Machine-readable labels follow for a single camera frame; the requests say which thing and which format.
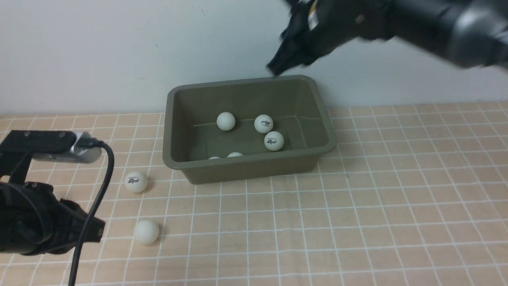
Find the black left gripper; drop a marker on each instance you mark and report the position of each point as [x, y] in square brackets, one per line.
[34, 222]

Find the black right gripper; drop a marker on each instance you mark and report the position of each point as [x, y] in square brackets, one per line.
[318, 27]

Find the white ball with logo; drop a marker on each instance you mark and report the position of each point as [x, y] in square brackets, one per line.
[136, 182]
[263, 124]
[235, 154]

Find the white ball with logo centre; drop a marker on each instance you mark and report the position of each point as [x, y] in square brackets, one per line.
[235, 154]

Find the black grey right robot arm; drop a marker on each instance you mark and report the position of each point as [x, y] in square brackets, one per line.
[466, 33]

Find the olive green plastic bin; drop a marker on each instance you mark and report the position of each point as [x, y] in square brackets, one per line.
[191, 135]

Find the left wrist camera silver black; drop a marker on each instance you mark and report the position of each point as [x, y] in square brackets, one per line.
[20, 147]

